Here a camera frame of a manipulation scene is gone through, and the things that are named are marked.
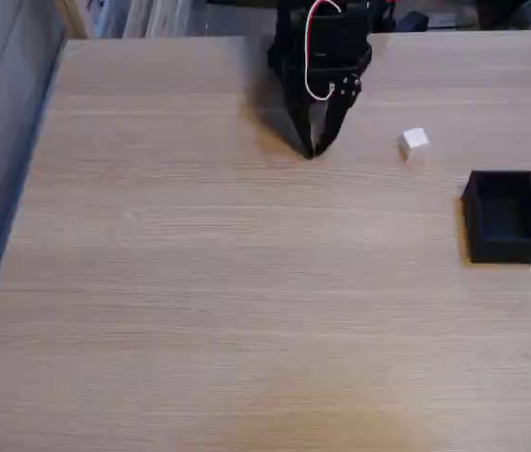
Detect black open box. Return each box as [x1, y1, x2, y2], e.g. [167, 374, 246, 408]
[459, 169, 531, 266]

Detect white and red cable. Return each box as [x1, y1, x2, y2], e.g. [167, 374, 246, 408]
[304, 0, 345, 102]

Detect wooden post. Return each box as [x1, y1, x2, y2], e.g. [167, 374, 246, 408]
[54, 0, 90, 40]

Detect white block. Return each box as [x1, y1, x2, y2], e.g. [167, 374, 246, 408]
[396, 126, 431, 162]

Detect pale hanging curtains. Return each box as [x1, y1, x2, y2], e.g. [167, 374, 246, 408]
[94, 0, 210, 40]

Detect dark blue pouch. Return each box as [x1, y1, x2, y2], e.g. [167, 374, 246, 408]
[394, 10, 431, 33]

